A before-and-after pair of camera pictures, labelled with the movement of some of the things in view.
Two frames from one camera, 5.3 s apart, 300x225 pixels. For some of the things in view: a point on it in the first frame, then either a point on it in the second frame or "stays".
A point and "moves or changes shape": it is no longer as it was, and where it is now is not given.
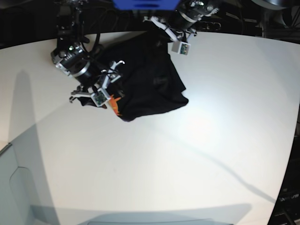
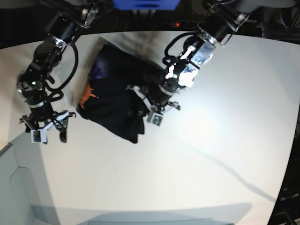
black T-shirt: x=150 y=81 moves or changes shape
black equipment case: x=286 y=209 stays
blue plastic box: x=146 y=4 stays
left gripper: x=107 y=76 → x=41 y=116
